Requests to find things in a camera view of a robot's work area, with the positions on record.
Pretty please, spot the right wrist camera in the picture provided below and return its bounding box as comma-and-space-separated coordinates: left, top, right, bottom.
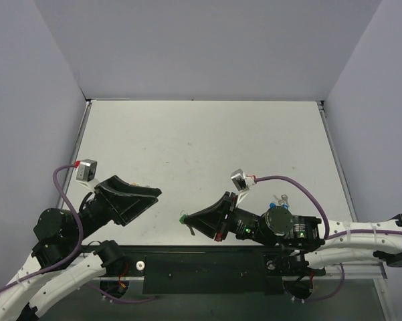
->
230, 169, 256, 203

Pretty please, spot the silver key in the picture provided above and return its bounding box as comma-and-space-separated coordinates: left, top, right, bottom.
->
188, 225, 195, 236

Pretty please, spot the silver keys bunch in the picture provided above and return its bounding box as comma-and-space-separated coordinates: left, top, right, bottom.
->
274, 195, 288, 206

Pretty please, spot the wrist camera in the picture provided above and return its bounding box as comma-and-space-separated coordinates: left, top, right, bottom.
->
75, 159, 98, 183
230, 169, 256, 203

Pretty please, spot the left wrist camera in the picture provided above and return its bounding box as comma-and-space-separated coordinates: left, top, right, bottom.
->
75, 159, 98, 183

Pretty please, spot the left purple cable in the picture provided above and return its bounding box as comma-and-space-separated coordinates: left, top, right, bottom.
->
0, 164, 86, 298

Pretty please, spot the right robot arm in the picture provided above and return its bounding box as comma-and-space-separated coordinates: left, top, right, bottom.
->
180, 192, 402, 274

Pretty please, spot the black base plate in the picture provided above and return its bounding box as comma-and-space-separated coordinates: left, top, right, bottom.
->
95, 245, 326, 298

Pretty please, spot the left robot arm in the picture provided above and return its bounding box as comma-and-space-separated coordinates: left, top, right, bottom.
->
0, 175, 162, 320

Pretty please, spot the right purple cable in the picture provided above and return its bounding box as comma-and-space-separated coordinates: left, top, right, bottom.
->
254, 175, 402, 240

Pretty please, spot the purple cable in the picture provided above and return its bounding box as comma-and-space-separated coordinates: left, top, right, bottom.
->
254, 175, 402, 240
0, 164, 86, 298

